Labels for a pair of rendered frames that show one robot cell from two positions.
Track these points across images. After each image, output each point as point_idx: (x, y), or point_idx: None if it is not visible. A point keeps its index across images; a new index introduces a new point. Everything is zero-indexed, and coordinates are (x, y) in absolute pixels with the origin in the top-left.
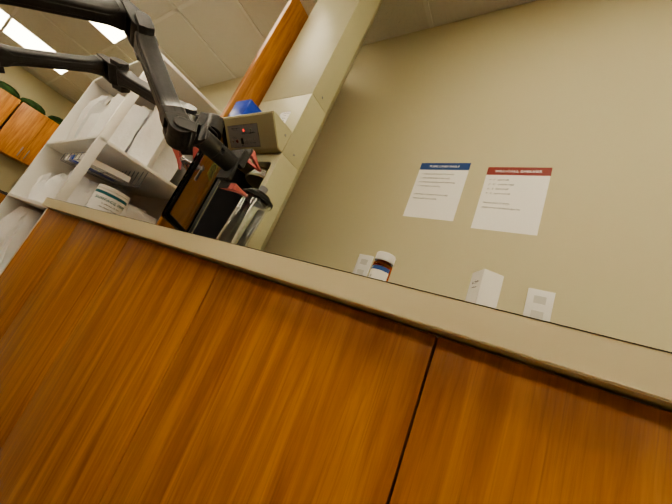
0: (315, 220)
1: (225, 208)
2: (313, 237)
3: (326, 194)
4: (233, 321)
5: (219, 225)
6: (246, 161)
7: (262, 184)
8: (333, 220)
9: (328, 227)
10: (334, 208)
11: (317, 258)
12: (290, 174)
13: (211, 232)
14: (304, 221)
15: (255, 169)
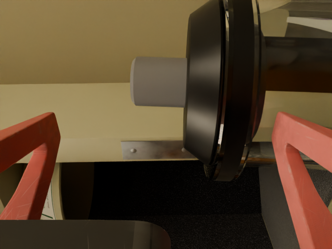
0: (95, 56)
1: (173, 243)
2: (135, 40)
3: (27, 58)
4: None
5: (219, 235)
6: (13, 233)
7: (91, 153)
8: (81, 6)
9: (102, 12)
10: (52, 18)
11: (181, 4)
12: (8, 95)
13: (247, 244)
14: (105, 82)
15: (55, 158)
